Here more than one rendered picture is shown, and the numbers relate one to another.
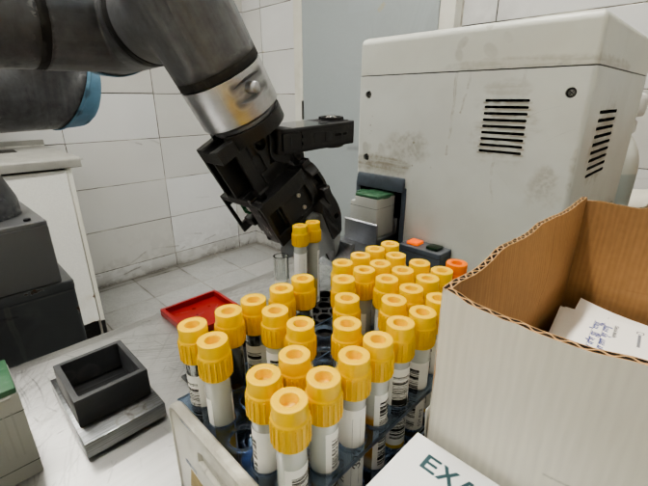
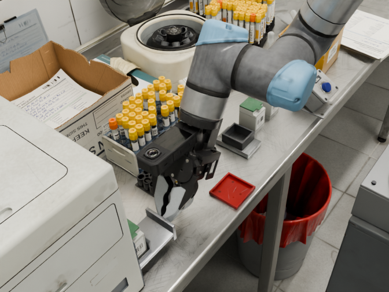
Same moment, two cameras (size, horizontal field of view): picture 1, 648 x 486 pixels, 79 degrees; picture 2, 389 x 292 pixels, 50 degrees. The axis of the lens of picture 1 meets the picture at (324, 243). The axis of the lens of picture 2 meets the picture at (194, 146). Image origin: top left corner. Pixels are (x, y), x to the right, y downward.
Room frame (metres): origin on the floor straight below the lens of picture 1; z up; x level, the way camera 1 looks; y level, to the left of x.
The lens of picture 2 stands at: (0.93, 0.03, 1.53)
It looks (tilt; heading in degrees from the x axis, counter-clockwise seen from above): 43 degrees down; 177
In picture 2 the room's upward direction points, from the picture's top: 4 degrees counter-clockwise
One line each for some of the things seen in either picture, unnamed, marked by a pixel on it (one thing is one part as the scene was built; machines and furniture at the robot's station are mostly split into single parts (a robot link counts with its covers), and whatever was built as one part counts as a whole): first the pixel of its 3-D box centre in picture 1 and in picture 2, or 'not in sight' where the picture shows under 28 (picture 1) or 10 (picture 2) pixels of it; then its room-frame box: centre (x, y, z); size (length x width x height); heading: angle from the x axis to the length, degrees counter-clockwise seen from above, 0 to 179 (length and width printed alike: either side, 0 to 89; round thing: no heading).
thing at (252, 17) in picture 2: not in sight; (252, 32); (-0.16, 0.28, 0.93); 0.02 x 0.02 x 0.11
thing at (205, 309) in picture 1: (203, 311); (232, 190); (0.38, 0.13, 0.88); 0.07 x 0.07 x 0.01; 45
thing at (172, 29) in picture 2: not in sight; (174, 41); (-0.09, 0.06, 0.97); 0.15 x 0.15 x 0.07
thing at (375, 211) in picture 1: (371, 217); (127, 242); (0.52, -0.07, 0.95); 0.05 x 0.04 x 0.06; 45
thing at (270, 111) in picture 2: not in sight; (266, 101); (0.14, 0.26, 0.91); 0.05 x 0.04 x 0.07; 45
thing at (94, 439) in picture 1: (104, 387); (238, 138); (0.24, 0.17, 0.89); 0.09 x 0.05 x 0.04; 46
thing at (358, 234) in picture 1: (380, 230); (120, 260); (0.54, -0.08, 0.92); 0.21 x 0.07 x 0.05; 135
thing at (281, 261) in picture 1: (283, 309); not in sight; (0.30, 0.04, 0.93); 0.01 x 0.01 x 0.10
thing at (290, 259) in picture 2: not in sight; (271, 219); (-0.01, 0.36, 0.22); 0.38 x 0.37 x 0.44; 135
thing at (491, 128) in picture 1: (488, 156); (3, 245); (0.56, -0.23, 1.03); 0.31 x 0.27 x 0.30; 135
